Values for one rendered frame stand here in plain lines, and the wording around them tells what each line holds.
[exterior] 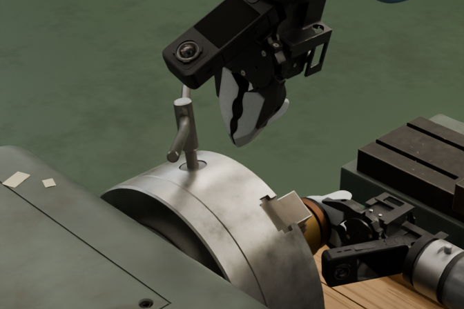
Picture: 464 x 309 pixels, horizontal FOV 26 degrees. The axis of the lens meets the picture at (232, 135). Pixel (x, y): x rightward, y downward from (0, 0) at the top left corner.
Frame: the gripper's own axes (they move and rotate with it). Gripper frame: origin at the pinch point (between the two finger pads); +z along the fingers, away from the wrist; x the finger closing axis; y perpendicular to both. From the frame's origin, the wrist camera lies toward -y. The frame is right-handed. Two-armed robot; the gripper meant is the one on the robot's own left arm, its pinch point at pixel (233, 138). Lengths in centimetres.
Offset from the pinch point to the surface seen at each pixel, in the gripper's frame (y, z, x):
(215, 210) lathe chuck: 0.5, 11.8, 0.8
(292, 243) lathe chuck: 6.7, 14.4, -6.5
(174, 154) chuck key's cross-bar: -11.1, -4.5, -2.2
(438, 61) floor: 273, 168, 119
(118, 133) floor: 133, 179, 163
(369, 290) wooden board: 37, 46, -3
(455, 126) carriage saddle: 84, 46, 15
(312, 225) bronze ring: 20.1, 24.4, -0.2
